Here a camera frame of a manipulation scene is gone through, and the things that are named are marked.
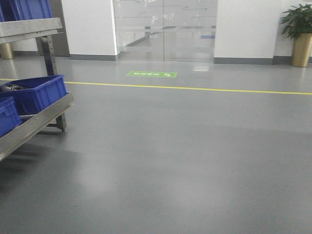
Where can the gold planter left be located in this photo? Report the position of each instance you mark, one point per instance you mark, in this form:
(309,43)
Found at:
(6,51)

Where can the glass double door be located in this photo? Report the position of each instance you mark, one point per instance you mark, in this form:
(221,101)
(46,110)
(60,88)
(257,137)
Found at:
(166,30)

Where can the blue crate top shelf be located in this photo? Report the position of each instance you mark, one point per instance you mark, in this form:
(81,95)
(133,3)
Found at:
(14,10)

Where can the gold planter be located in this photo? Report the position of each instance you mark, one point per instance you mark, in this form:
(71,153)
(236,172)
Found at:
(6,51)
(302,46)

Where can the gold planter right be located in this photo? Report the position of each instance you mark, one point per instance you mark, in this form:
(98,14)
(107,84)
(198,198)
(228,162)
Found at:
(302,46)

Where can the blue crate shelf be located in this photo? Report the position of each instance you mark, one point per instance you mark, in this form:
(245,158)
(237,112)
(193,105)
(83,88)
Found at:
(14,10)
(33,95)

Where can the green potted plant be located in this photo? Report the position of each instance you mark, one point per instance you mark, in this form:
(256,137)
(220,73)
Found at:
(297,20)

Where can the steel shelf rack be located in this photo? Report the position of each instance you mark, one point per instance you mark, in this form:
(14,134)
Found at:
(53,115)

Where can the blue crate front left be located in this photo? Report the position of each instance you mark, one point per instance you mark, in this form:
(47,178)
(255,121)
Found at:
(9,118)

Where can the blue crate lower shelf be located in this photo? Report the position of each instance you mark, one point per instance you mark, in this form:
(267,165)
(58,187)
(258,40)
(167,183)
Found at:
(33,95)

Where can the green floor sign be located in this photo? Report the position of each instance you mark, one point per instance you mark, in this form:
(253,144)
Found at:
(152,74)

